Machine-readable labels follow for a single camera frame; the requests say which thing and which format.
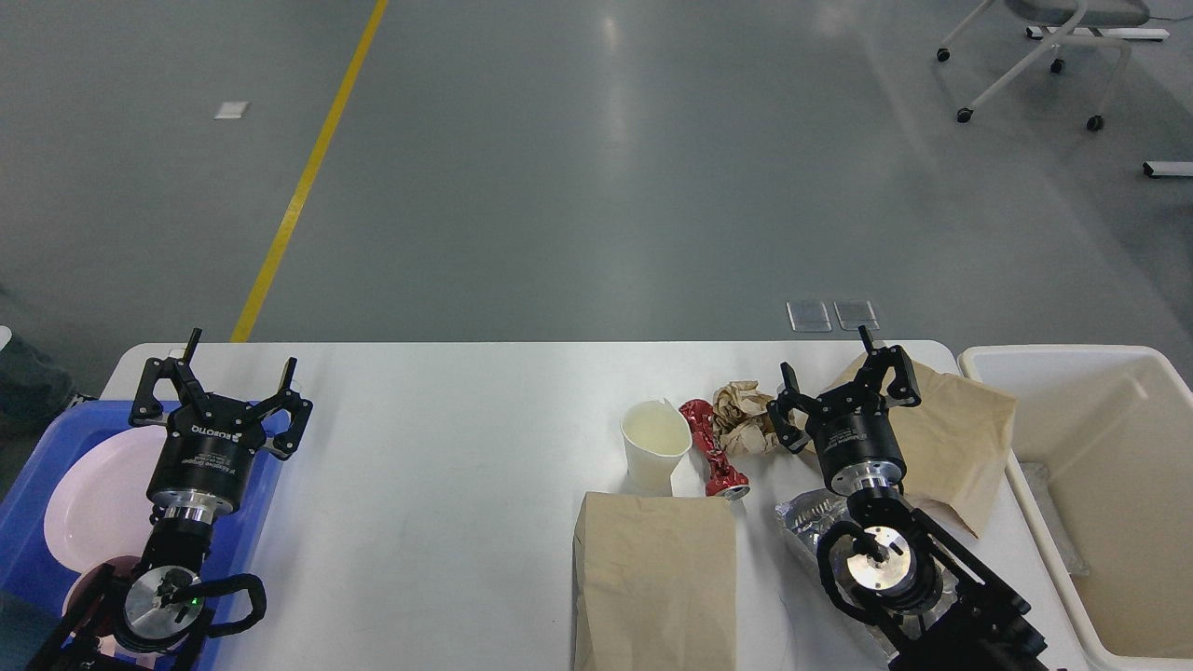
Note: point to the brown paper bag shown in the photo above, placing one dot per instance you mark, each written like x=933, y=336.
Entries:
x=957, y=443
x=655, y=582

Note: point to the blue plastic tray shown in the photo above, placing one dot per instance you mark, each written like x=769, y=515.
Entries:
x=35, y=583

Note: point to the front brown paper bag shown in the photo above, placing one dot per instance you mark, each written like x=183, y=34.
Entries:
x=655, y=582

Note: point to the crushed red can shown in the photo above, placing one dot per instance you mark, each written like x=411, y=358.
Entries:
x=723, y=479

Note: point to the white office chair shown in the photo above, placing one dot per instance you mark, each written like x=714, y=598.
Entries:
x=1066, y=15

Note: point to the left floor outlet plate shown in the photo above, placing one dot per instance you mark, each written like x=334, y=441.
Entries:
x=809, y=316

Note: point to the pink mug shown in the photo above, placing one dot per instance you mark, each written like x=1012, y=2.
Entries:
x=123, y=565

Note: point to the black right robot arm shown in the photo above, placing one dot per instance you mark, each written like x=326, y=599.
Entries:
x=987, y=629

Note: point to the floor outlet plate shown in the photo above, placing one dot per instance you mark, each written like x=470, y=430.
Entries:
x=809, y=316
x=853, y=314

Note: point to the crumpled brown paper ball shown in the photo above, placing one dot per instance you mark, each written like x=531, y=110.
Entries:
x=741, y=423

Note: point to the pink plate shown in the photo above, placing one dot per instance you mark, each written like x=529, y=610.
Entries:
x=99, y=510

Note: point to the right floor outlet plate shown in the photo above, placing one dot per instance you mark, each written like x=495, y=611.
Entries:
x=853, y=314

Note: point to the white rail behind chair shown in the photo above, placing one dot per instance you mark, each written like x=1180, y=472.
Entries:
x=1153, y=34

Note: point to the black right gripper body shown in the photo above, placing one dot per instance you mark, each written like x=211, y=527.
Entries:
x=857, y=451

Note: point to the white bar on floor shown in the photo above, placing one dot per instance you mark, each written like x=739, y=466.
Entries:
x=1163, y=169

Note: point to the white paper cup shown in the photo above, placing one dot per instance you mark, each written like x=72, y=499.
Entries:
x=656, y=438

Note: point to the beige plastic bin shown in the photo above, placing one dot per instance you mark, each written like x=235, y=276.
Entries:
x=1100, y=465

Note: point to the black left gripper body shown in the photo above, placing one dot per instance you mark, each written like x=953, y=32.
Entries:
x=203, y=472

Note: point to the right brown paper bag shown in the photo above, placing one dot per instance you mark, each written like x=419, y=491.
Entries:
x=957, y=443

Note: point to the silver foil wrapper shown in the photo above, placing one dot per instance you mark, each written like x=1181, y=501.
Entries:
x=878, y=571

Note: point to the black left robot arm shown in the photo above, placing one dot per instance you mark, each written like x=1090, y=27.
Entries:
x=166, y=605

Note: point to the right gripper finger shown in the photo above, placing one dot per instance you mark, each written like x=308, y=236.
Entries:
x=885, y=379
x=789, y=398

